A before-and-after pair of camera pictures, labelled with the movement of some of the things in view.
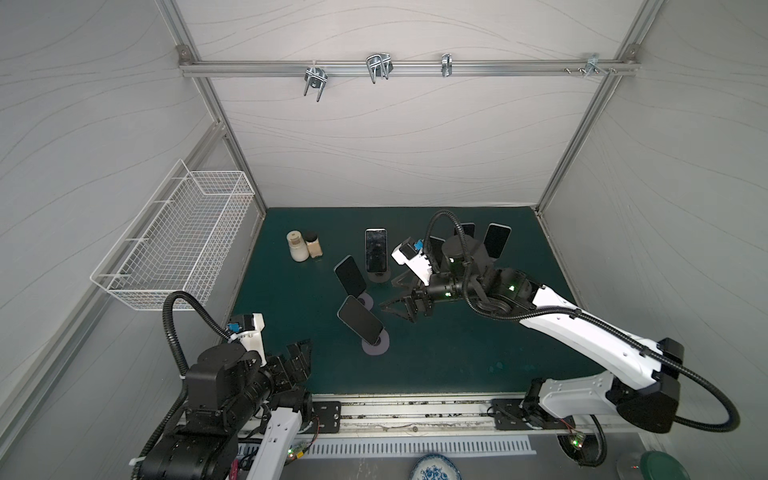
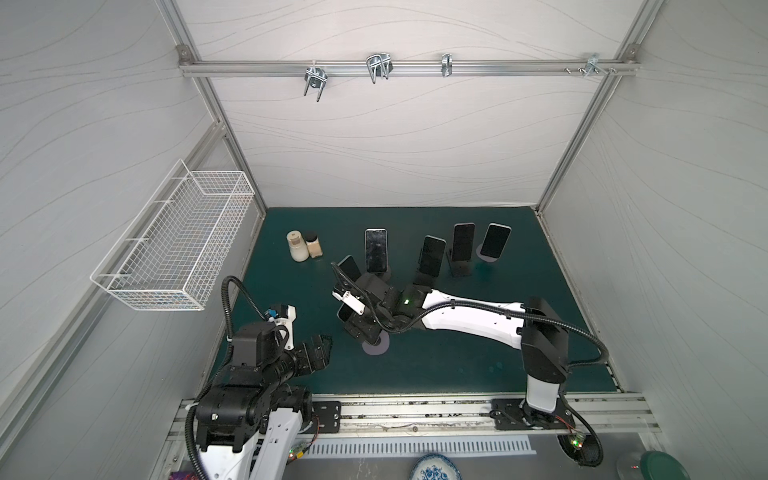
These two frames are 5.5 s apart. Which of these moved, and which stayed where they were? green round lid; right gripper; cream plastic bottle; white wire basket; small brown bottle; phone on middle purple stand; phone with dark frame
Moved: right gripper
Stayed: white wire basket; phone on middle purple stand; green round lid; cream plastic bottle; phone with dark frame; small brown bottle
